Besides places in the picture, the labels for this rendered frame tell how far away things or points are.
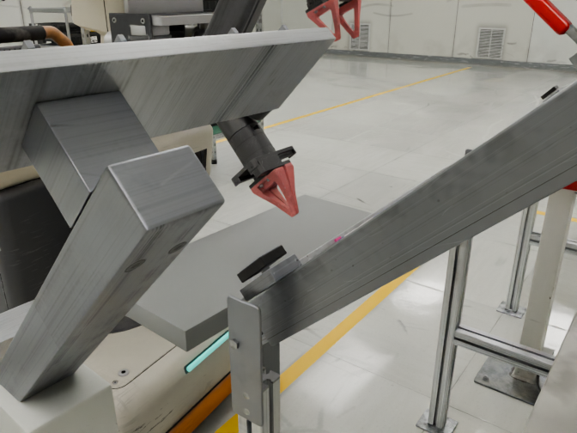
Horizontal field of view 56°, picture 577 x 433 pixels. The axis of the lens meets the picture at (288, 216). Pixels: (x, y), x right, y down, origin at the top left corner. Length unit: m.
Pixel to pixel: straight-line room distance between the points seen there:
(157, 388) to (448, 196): 0.95
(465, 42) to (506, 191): 9.35
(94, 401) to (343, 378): 1.36
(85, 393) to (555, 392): 0.57
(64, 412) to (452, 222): 0.33
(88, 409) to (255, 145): 0.54
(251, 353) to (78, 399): 0.29
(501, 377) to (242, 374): 1.24
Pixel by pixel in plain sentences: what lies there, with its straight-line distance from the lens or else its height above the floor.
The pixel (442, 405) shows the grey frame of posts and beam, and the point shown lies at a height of 0.09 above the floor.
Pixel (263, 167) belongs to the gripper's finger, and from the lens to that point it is 0.81.
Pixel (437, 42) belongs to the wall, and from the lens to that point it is 9.97.
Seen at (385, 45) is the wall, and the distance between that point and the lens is 10.37.
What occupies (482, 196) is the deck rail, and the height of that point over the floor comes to 0.92.
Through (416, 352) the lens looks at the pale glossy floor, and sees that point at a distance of 1.86.
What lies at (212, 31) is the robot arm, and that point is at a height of 1.03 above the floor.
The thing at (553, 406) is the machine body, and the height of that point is 0.62.
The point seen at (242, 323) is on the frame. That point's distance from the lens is 0.63.
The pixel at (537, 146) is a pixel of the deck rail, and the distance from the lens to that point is 0.45.
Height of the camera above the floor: 1.08
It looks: 22 degrees down
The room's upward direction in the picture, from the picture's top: straight up
